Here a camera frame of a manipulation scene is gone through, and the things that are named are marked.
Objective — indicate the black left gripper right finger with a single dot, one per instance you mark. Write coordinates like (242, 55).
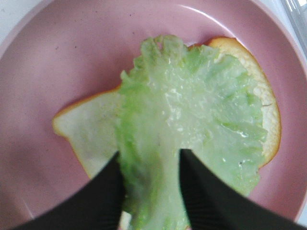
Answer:
(213, 205)

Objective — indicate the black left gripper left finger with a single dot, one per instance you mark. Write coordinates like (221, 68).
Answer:
(97, 206)

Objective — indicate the bread slice with brown crust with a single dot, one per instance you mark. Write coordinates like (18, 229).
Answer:
(90, 124)

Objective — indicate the green lettuce leaf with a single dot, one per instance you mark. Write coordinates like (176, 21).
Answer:
(175, 98)

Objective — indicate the pink round plate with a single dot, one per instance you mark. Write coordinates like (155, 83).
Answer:
(64, 50)

